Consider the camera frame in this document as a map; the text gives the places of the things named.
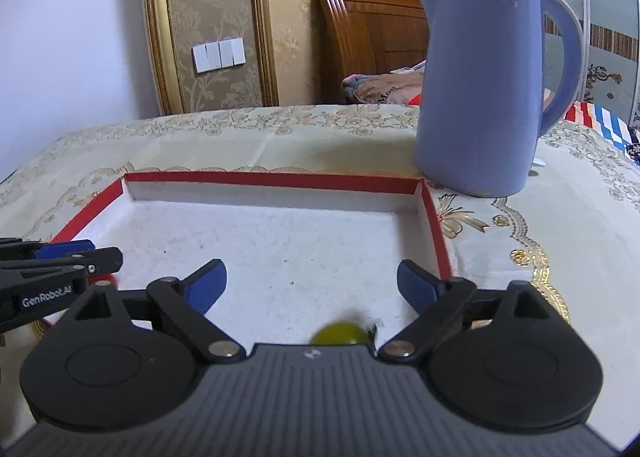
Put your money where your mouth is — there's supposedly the wooden bed headboard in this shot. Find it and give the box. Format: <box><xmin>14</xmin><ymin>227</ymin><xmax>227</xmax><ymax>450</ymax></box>
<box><xmin>312</xmin><ymin>0</ymin><xmax>432</xmax><ymax>105</ymax></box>

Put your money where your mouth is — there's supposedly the red shallow cardboard box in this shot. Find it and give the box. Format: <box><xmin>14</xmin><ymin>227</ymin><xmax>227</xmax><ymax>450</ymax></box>
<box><xmin>42</xmin><ymin>172</ymin><xmax>453</xmax><ymax>345</ymax></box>

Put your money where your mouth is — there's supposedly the red blue striped cloth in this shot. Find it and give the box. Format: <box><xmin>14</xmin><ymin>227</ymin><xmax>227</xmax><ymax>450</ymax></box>
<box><xmin>565</xmin><ymin>101</ymin><xmax>632</xmax><ymax>154</ymax></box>

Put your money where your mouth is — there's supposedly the floral glass door wardrobe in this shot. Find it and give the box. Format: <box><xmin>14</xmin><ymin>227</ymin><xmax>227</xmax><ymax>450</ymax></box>
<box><xmin>512</xmin><ymin>0</ymin><xmax>640</xmax><ymax>130</ymax></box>

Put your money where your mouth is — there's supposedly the blue electric kettle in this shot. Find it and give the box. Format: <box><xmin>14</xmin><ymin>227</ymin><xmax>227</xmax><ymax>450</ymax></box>
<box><xmin>412</xmin><ymin>0</ymin><xmax>585</xmax><ymax>198</ymax></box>

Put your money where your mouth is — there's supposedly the cream gold patterned tablecloth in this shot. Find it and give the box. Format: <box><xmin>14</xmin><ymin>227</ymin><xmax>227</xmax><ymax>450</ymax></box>
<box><xmin>0</xmin><ymin>104</ymin><xmax>640</xmax><ymax>438</ymax></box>

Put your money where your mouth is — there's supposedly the green citrus fruit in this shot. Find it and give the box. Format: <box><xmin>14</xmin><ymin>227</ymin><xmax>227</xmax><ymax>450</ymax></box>
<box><xmin>310</xmin><ymin>321</ymin><xmax>372</xmax><ymax>345</ymax></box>

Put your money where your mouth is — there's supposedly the gold wall panel frame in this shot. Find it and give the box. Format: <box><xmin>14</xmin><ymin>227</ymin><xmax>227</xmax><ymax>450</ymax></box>
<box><xmin>139</xmin><ymin>0</ymin><xmax>280</xmax><ymax>115</ymax></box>

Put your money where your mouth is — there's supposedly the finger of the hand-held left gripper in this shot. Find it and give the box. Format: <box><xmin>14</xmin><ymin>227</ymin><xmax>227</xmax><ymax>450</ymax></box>
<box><xmin>0</xmin><ymin>238</ymin><xmax>96</xmax><ymax>262</ymax></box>
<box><xmin>0</xmin><ymin>247</ymin><xmax>124</xmax><ymax>334</ymax></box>

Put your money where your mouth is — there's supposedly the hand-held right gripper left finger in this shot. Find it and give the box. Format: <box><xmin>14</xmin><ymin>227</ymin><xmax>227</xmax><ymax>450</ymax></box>
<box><xmin>60</xmin><ymin>259</ymin><xmax>246</xmax><ymax>363</ymax></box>

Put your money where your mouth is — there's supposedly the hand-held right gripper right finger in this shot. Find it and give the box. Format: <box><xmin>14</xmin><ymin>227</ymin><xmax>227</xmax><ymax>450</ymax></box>
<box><xmin>378</xmin><ymin>259</ymin><xmax>571</xmax><ymax>363</ymax></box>

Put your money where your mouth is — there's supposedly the patterned pillow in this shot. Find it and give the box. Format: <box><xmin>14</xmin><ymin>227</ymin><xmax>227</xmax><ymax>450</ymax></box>
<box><xmin>341</xmin><ymin>61</ymin><xmax>427</xmax><ymax>106</ymax></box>

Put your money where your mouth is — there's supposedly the white wall light switch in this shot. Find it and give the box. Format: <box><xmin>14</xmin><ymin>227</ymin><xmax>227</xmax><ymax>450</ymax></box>
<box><xmin>192</xmin><ymin>37</ymin><xmax>246</xmax><ymax>74</ymax></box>

